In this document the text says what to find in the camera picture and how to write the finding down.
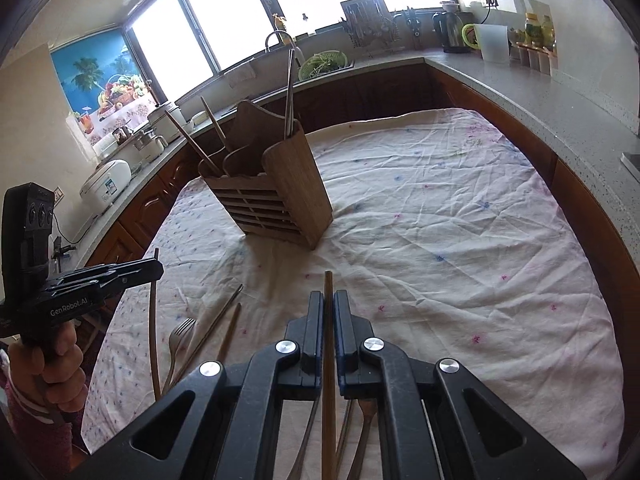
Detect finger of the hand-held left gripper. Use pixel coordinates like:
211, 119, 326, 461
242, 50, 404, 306
65, 274, 162, 307
59, 258, 165, 289

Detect tropical fruit wall poster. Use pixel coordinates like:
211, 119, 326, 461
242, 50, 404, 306
50, 29, 157, 149

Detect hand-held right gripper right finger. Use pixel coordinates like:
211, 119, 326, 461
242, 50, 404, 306
334, 289, 587, 480

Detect yellow green bottles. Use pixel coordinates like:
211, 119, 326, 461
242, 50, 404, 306
523, 12, 556, 51

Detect silver spoon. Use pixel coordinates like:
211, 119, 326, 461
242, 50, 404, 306
285, 400, 321, 480

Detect large kitchen window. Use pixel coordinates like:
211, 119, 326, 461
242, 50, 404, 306
125, 0, 451, 92

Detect silver fork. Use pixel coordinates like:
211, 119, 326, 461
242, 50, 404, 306
345, 400, 377, 480
161, 317, 198, 396

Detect white lidded pot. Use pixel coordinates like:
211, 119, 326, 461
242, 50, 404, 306
147, 102, 182, 142

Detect wooden utensil holder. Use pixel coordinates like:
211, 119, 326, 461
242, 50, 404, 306
197, 100, 334, 251

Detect small black tripod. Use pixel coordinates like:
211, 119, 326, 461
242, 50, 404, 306
51, 236, 77, 262

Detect white rice cooker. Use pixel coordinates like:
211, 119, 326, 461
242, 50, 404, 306
80, 159, 133, 202

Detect chrome faucet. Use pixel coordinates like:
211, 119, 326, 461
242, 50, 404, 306
264, 30, 305, 67

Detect white pitcher green handle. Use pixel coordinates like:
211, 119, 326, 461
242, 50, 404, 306
461, 22, 511, 65

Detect small white kitchen appliance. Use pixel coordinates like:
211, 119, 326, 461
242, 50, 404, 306
130, 130, 167, 164

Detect green colander with vegetables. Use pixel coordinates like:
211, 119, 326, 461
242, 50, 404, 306
298, 50, 346, 81

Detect grey kitchen countertop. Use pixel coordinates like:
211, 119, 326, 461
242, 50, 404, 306
75, 52, 640, 241

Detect person's left forearm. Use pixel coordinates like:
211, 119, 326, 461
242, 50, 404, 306
0, 350, 88, 461

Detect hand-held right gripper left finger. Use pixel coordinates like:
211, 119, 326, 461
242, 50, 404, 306
70, 290, 324, 480

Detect dish rack with utensils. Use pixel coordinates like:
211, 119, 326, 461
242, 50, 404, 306
340, 0, 397, 49

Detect dark chopstick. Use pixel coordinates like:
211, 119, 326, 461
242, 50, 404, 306
167, 284, 244, 393

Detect electric kettle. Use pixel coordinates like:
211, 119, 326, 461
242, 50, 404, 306
432, 10, 476, 55

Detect row of seasoning jars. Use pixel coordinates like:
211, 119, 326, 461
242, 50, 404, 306
510, 42, 557, 75

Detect gas stove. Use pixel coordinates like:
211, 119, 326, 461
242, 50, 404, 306
621, 135, 640, 182

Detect person's left hand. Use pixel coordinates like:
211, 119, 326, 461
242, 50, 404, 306
9, 317, 87, 406

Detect white printed tablecloth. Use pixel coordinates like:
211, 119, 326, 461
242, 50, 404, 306
82, 107, 626, 480

